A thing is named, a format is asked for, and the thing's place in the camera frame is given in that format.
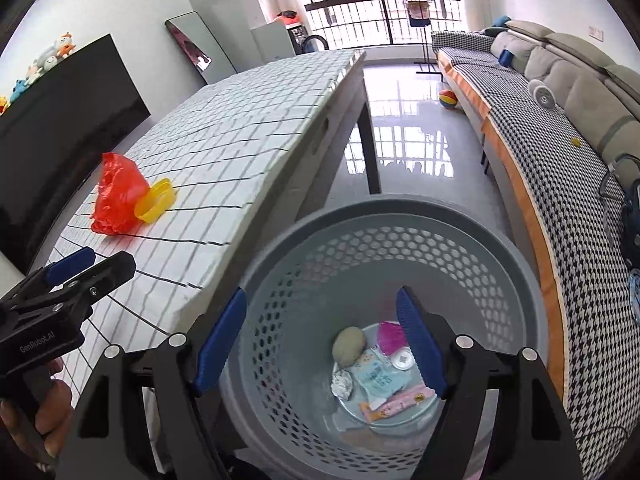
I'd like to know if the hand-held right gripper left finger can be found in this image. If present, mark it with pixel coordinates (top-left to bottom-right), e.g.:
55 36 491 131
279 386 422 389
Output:
55 287 248 480

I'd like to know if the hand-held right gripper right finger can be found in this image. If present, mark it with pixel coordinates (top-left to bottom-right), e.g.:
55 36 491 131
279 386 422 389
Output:
395 285 583 480

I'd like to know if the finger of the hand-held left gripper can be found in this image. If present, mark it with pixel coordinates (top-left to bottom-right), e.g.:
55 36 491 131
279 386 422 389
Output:
10 247 96 300
5 251 137 321

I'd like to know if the pink plastic shuttlecock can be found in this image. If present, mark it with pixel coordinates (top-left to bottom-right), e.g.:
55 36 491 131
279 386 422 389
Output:
376 321 408 356

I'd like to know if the light blue wet wipes pack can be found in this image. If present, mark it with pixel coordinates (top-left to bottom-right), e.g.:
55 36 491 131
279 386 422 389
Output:
348 347 426 402

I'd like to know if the pink snack packet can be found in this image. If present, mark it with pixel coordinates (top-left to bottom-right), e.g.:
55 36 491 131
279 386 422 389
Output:
359 387 438 422

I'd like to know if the round beige plush keychain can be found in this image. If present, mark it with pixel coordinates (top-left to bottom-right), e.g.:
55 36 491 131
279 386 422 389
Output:
332 326 368 367

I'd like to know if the red plastic bag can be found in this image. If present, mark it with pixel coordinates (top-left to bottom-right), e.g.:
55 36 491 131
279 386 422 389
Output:
91 151 151 236

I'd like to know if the yellow plastic ring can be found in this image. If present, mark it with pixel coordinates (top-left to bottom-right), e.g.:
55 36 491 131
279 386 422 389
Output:
135 178 176 223

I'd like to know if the white paper ball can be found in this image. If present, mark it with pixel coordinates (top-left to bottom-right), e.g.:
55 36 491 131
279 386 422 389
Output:
331 369 355 401

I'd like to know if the grey perforated plastic basket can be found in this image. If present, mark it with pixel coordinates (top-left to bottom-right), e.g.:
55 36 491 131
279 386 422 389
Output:
218 199 551 480

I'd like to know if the person's left hand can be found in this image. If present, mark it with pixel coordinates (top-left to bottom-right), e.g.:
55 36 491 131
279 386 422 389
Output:
0 359 76 478

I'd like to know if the black flat screen television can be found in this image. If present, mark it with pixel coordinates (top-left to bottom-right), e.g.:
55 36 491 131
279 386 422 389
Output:
0 34 152 273

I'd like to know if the white grid pattern tablecloth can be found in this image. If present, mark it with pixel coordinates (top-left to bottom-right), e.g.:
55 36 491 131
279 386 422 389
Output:
30 49 366 411

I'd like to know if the white table with dark legs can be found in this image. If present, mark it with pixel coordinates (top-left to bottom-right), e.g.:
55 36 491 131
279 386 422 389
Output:
170 52 382 361

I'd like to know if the houndstooth sofa cover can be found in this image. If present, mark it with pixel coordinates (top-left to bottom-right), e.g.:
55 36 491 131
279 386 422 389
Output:
431 30 640 480

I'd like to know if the row of plush toys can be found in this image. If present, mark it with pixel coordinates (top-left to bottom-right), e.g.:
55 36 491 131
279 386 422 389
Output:
0 31 77 116

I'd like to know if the small white fan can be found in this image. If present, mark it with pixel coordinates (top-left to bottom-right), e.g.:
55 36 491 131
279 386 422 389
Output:
528 79 557 110

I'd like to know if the grey cabinet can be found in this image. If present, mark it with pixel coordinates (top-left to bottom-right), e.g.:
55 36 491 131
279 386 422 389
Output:
251 21 296 63

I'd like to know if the beige sofa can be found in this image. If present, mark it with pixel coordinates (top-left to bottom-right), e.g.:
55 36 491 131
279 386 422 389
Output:
431 20 640 480

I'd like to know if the drying stand with small clothes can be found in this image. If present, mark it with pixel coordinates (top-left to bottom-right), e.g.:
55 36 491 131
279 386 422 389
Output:
402 0 446 76

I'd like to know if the black window grille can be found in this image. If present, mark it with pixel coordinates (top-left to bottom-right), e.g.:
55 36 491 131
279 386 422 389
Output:
287 0 463 46

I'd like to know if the leaning black frame mirror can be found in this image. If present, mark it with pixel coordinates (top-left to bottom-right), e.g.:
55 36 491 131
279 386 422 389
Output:
165 11 238 87

